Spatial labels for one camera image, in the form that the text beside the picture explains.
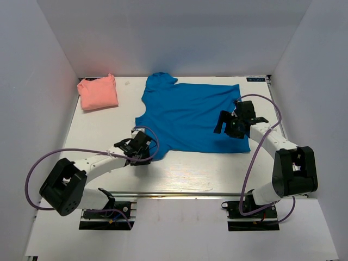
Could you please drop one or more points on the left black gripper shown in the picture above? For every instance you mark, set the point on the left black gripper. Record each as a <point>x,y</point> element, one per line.
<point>147,156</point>

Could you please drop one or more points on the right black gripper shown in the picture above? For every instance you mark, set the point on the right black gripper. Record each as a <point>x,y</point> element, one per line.
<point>226,116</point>

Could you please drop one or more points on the blue t-shirt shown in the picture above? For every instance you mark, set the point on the blue t-shirt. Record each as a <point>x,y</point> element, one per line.
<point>183,116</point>

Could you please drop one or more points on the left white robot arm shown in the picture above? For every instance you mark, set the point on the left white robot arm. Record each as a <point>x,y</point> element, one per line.
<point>64,188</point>

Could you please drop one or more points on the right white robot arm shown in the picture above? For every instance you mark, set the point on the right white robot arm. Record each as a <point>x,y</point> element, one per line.
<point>294,171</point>

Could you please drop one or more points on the blue label sticker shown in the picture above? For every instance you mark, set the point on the blue label sticker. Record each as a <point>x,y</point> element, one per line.
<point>256,79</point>

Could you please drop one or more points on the folded pink t-shirt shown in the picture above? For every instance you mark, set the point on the folded pink t-shirt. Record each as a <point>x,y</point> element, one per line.
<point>98,93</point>

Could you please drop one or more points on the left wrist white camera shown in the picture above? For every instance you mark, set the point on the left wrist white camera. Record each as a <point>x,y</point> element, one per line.
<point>138,133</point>

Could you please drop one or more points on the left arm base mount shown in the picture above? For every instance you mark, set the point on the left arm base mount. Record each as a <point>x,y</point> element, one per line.
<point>121,220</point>

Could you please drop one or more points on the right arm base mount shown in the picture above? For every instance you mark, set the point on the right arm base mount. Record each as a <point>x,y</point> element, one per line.
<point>265,220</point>

